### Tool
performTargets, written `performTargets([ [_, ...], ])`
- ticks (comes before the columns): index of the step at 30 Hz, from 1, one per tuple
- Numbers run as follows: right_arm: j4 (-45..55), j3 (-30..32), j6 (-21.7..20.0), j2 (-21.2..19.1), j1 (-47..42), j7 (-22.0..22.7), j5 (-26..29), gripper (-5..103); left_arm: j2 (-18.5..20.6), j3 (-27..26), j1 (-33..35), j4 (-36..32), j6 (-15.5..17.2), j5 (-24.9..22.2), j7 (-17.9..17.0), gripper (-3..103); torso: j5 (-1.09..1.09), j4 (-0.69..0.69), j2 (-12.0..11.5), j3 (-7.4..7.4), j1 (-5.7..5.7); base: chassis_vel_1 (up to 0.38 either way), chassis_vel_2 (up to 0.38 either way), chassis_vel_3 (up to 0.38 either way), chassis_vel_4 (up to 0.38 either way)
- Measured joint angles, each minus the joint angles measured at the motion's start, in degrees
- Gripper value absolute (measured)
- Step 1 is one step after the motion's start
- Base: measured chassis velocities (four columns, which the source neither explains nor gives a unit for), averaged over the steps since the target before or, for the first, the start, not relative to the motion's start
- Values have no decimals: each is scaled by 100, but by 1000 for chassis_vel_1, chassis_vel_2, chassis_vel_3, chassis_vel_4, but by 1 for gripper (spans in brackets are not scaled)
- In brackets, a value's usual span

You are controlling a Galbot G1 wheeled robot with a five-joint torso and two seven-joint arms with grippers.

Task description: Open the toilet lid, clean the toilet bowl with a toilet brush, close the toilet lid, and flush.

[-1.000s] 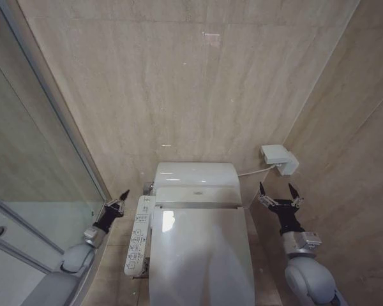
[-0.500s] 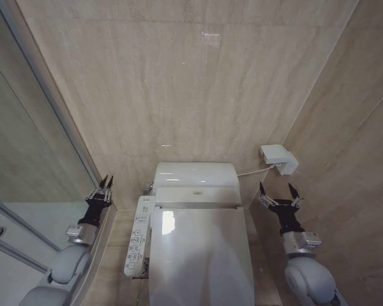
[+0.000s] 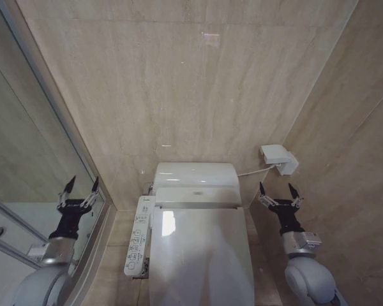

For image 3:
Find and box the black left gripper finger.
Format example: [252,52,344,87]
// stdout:
[57,175,77,209]
[82,177,100,208]

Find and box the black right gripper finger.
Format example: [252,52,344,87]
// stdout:
[288,182,304,208]
[257,181,276,208]

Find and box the white toilet tank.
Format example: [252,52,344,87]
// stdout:
[151,161,239,196]

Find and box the white toilet lid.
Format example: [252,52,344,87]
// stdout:
[147,187,255,306]

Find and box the white bidet control panel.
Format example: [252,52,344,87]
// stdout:
[123,194,155,277]

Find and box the glass shower door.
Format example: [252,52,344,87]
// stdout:
[0,0,116,270]

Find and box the white power cable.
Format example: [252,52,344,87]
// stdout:
[237,164,279,177]

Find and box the white wall socket box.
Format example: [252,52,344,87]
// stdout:
[259,144,299,176]

